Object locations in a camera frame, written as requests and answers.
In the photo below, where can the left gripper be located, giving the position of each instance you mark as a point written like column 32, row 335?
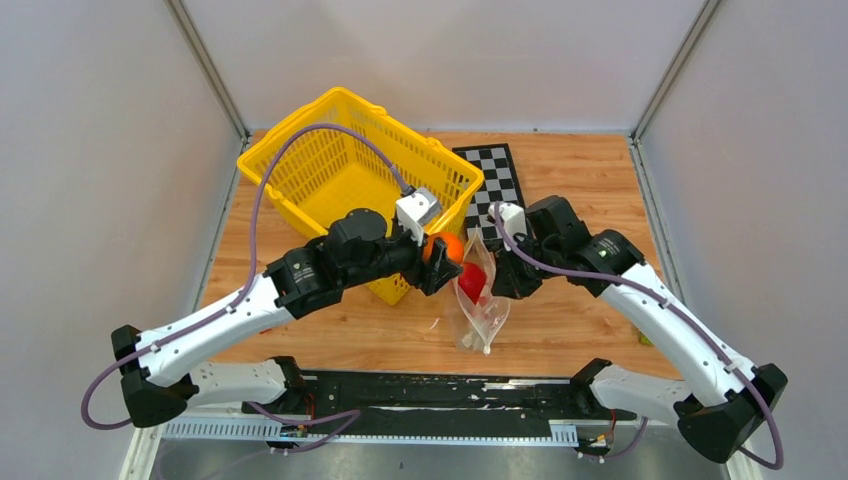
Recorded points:
column 441, row 271

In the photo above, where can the black white checkerboard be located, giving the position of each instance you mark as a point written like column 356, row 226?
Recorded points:
column 500, row 183

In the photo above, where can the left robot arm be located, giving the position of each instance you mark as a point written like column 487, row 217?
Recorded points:
column 166, row 370

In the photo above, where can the red apple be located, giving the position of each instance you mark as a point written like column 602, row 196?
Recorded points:
column 472, row 281

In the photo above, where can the orange tangerine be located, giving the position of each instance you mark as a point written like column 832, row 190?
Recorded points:
column 453, row 245

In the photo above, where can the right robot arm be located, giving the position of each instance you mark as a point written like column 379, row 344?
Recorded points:
column 720, row 397

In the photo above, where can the yellow plastic basket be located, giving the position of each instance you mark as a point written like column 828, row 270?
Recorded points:
column 340, row 153

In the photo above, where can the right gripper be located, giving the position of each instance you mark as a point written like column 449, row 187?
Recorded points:
column 507, row 282

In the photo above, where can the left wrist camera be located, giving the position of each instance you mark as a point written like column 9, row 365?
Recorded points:
column 416, row 210

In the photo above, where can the polka dot zip bag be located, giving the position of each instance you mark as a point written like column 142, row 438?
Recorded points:
column 474, row 314

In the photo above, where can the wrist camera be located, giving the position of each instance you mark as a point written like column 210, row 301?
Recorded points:
column 416, row 210
column 510, row 222

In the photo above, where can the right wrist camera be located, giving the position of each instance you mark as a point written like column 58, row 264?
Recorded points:
column 510, row 222

